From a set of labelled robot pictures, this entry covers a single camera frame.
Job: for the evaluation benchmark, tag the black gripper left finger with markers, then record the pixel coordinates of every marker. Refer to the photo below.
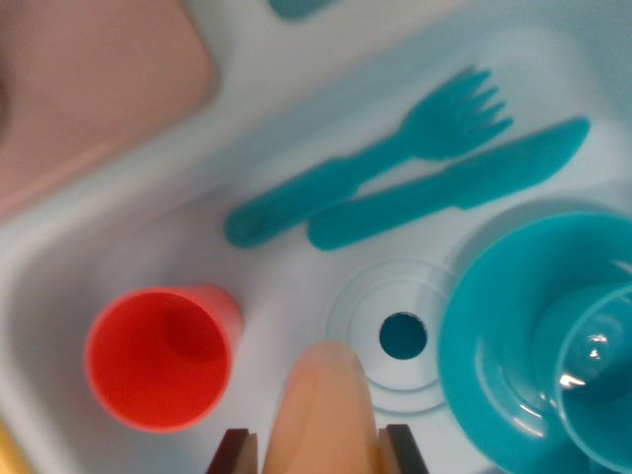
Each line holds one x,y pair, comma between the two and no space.
237,454

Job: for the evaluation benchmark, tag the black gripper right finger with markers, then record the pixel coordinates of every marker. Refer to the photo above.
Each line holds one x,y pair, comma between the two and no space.
402,454

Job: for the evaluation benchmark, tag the cream detergent bottle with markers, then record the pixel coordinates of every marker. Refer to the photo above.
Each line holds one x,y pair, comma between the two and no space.
321,419

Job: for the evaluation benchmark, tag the light blue toy sink unit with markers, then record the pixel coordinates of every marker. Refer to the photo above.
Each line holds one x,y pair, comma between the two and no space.
296,74

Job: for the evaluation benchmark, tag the red plastic tumbler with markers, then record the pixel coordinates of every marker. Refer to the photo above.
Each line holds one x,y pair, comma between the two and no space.
148,370

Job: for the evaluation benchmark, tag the teal plastic plate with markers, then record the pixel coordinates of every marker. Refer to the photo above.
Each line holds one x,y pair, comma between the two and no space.
474,321

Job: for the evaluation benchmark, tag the teal plastic mug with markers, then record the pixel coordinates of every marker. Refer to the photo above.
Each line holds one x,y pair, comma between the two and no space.
602,395

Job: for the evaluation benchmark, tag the yellow plastic dish rack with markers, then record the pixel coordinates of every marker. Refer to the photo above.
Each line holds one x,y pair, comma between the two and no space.
5,454

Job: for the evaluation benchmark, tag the teal plastic knife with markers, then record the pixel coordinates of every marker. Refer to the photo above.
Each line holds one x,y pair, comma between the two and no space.
419,192

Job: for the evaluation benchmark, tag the teal plastic fork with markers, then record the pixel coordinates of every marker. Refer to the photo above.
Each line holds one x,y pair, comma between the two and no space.
296,197

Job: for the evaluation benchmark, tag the grey toy faucet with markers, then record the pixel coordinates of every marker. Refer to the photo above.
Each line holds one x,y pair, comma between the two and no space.
99,89

